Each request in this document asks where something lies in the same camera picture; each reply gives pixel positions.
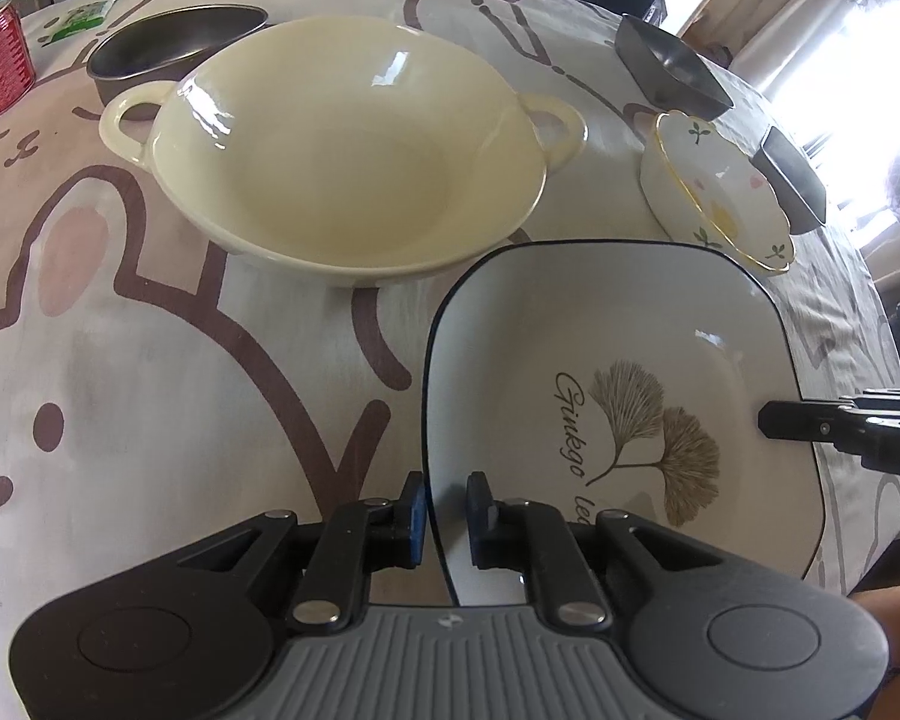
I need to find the square white leaf-print plate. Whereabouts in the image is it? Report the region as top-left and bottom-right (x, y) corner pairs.
(422, 240), (830, 607)

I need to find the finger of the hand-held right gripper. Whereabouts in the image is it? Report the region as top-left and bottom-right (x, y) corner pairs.
(757, 388), (900, 458)

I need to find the round steel bowl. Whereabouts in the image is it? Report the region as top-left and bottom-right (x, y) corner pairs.
(86, 5), (269, 107)

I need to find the printed cartoon tablecloth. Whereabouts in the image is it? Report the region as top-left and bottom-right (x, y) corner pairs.
(0, 0), (900, 720)

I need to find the rectangular dark metal tray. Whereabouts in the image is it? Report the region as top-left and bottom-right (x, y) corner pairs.
(751, 126), (827, 235)
(615, 13), (734, 121)

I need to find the green packet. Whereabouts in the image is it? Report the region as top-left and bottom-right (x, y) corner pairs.
(43, 0), (121, 46)

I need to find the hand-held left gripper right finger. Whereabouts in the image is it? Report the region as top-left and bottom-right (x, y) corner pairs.
(466, 471), (725, 627)

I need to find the cream two-handled bowl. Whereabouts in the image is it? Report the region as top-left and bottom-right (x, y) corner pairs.
(99, 15), (590, 287)

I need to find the person's leg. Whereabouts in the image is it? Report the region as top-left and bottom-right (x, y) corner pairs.
(844, 583), (900, 720)

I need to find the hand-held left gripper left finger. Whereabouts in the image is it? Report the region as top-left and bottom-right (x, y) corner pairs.
(176, 471), (428, 631)

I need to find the small floral bowl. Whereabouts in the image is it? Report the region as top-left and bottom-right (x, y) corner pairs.
(640, 111), (794, 277)

